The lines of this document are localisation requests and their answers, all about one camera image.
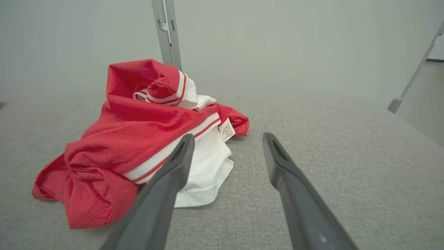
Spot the grey partition post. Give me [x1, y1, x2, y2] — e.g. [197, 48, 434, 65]
[151, 0, 174, 66]
[165, 0, 182, 71]

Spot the grey slanted partition leg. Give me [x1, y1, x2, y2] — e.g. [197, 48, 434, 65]
[387, 21, 444, 114]

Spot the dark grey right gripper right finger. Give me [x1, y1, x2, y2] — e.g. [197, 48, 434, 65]
[262, 132, 358, 250]

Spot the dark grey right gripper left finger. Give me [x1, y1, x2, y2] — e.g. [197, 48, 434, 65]
[100, 134, 195, 250]

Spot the red Bulls basketball jersey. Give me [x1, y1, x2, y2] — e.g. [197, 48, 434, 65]
[32, 59, 249, 230]

